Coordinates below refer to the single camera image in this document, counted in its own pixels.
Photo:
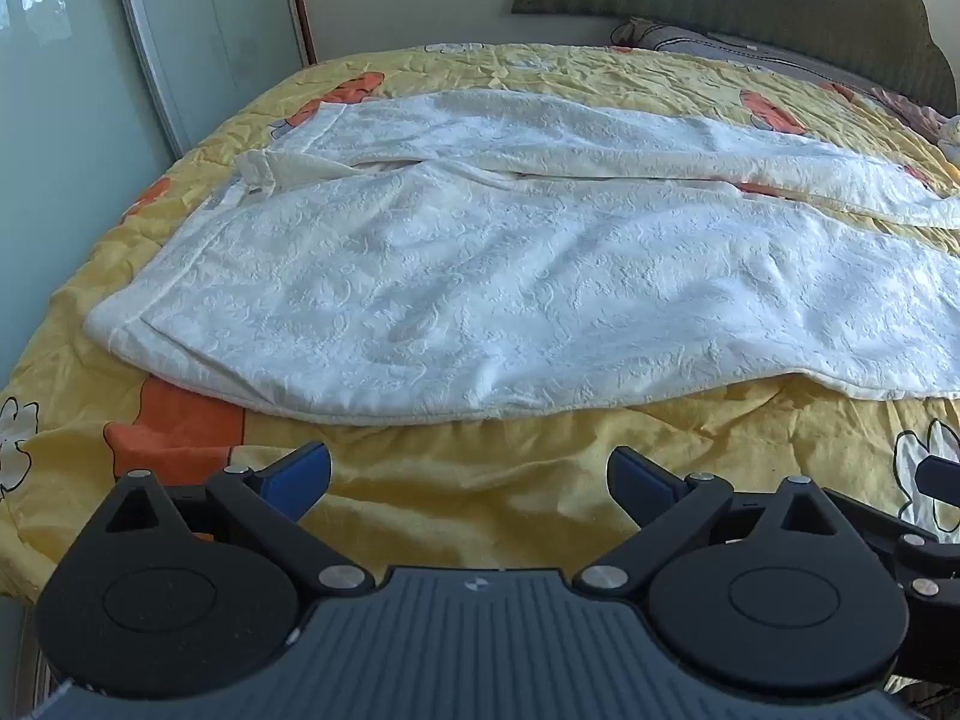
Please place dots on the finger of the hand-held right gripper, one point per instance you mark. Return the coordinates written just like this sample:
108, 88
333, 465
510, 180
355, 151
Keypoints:
922, 551
939, 474

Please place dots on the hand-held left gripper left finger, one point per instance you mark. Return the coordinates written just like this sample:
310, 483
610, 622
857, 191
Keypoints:
301, 478

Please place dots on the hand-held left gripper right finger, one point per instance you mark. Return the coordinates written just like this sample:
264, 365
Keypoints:
637, 481

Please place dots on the white embossed pants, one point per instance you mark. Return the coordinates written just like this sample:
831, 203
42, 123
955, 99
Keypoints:
450, 277

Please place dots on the yellow carrot print quilt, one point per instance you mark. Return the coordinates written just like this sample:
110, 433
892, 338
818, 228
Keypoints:
487, 465

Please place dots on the white soft item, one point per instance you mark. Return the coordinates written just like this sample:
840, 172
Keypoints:
952, 136

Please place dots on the pink cloth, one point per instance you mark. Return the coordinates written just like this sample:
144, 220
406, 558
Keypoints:
911, 112

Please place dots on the grey patterned pillow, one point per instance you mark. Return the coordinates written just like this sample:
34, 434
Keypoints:
690, 37

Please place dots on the brown wooden door trim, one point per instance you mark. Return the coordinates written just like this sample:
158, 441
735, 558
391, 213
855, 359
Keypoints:
301, 7

